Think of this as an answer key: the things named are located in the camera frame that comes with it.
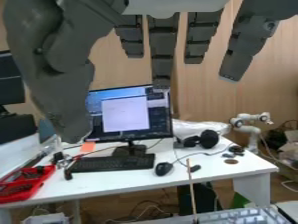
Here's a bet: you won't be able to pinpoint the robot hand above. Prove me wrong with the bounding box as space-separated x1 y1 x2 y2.
3 0 298 144

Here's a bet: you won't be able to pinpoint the dark computer monitor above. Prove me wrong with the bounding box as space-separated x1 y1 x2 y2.
0 49 27 107

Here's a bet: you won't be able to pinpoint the orange sticky note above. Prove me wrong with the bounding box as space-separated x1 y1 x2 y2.
78 142 97 153

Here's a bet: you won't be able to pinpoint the black keyboard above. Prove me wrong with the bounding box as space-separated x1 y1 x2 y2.
69 153 157 174

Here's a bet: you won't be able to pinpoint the white plastic bag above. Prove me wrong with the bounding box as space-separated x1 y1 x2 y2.
172 118 233 138

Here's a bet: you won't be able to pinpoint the red tray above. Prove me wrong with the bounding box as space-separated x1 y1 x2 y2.
0 163 57 204

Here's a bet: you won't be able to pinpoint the black computer mouse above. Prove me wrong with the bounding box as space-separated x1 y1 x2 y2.
153 161 176 177

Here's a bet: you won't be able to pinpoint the white desk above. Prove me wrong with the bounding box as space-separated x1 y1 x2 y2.
0 133 279 224

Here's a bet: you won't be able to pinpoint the black headphones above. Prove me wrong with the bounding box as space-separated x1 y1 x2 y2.
182 129 221 150

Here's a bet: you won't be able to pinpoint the small white jointed device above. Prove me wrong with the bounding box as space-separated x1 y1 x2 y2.
229 111 274 155

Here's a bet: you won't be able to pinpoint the thin stick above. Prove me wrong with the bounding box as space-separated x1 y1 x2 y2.
185 158 199 224

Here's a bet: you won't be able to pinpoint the black handled tool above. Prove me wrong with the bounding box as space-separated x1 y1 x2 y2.
62 165 76 181

